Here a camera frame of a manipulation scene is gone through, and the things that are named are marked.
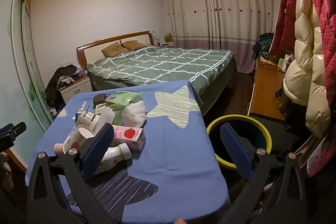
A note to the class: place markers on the small dark box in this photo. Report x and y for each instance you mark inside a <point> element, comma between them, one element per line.
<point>99,99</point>

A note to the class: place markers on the brown pillow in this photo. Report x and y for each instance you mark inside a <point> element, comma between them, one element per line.
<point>134,45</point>
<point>114,50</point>

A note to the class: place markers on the red patterned jacket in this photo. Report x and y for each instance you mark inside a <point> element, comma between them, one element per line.
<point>329,37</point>

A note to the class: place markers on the brown bag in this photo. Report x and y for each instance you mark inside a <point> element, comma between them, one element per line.
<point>291,100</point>

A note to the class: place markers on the dark jacket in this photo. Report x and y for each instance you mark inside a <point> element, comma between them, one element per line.
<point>57,79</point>

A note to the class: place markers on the white nightstand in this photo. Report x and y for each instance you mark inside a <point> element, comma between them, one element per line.
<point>76,90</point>

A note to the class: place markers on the cream down jacket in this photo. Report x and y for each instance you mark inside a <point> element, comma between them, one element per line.
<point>302,61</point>

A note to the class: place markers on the wooden bed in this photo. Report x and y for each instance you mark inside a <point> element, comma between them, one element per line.
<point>223,74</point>

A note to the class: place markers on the white brown paper cup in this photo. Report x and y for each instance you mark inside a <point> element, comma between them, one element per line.
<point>88,117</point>

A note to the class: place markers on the white floral box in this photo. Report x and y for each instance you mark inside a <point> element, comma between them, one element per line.
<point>99,109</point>

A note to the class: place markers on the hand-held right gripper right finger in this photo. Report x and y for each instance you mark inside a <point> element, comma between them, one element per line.
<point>233,150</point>

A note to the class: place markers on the yellow rimmed dark bin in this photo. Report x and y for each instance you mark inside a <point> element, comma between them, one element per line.
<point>252,134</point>

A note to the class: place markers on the white paper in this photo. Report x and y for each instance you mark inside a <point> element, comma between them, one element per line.
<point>135,113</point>

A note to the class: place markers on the pink patterned cloth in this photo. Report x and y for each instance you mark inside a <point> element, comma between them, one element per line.
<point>323,158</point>

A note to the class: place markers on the white wall socket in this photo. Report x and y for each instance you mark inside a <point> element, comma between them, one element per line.
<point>64,64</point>

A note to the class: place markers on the pink strawberry carton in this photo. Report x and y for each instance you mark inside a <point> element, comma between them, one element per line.
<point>131,136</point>

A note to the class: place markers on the green plastic bag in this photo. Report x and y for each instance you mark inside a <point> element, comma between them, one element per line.
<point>126,98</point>

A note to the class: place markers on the pink white curtain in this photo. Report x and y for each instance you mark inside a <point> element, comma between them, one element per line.
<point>215,16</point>

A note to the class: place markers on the wardrobe with painted doors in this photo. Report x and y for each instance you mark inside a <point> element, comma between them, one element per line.
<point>15,69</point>

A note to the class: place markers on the small cardboard box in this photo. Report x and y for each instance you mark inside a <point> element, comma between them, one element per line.
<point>168,37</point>

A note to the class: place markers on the blue star tablecloth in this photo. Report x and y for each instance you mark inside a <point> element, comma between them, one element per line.
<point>170,155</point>

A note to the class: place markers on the wooden dresser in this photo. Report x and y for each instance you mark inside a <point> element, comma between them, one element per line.
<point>265,87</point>

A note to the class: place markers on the translucent plastic cup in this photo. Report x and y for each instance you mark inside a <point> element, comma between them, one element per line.
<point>106,116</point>

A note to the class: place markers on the white bottle green label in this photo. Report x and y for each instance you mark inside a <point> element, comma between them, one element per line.
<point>115,154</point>

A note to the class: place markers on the green framed card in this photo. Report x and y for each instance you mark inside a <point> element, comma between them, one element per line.
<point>281,60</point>

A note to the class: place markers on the green checked duvet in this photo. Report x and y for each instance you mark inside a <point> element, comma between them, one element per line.
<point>162,64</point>

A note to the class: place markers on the dark clothes pile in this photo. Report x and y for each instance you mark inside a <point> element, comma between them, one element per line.
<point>263,41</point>

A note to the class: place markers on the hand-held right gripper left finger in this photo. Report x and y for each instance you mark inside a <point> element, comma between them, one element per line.
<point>98,145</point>

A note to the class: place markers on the plain red jacket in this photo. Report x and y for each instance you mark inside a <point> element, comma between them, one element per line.
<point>286,16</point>

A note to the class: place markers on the white blue tube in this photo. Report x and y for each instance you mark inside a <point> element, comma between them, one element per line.
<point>82,107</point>

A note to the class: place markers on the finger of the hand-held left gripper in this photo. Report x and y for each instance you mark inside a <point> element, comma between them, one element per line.
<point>15,128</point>

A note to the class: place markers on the beige cloth bag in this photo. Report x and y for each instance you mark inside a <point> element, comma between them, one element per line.
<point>307,153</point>

